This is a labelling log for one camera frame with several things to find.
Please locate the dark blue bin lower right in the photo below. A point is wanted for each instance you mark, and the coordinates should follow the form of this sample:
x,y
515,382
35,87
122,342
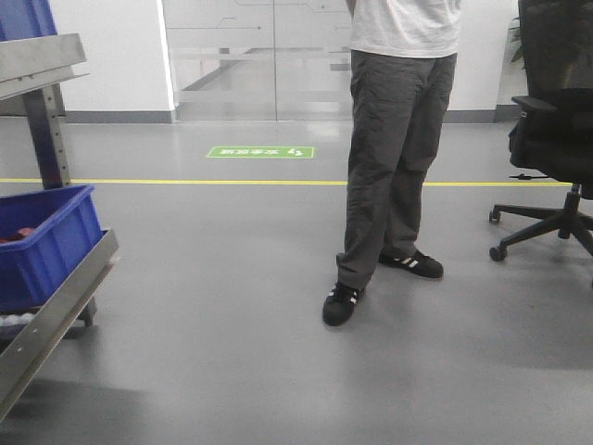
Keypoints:
x,y
45,235

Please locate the dark blue bin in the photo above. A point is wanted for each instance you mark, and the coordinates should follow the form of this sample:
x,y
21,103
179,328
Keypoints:
x,y
23,19
45,235

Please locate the dark blue bin upper right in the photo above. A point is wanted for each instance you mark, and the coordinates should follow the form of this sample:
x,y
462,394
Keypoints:
x,y
23,19

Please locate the green floor sign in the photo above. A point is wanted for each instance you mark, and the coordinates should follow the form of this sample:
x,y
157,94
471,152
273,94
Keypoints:
x,y
262,152

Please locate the glass door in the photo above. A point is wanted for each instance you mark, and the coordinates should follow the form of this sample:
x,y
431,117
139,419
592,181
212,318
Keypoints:
x,y
259,60

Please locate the standing person grey trousers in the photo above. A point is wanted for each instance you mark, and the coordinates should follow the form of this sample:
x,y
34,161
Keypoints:
x,y
403,56

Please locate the black office chair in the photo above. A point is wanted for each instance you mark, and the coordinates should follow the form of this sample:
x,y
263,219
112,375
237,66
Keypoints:
x,y
554,132

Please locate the green potted plant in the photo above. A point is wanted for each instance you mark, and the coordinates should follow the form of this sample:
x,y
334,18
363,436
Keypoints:
x,y
514,47

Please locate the stainless steel shelf rack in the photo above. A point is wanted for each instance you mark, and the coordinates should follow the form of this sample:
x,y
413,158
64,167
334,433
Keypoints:
x,y
33,69

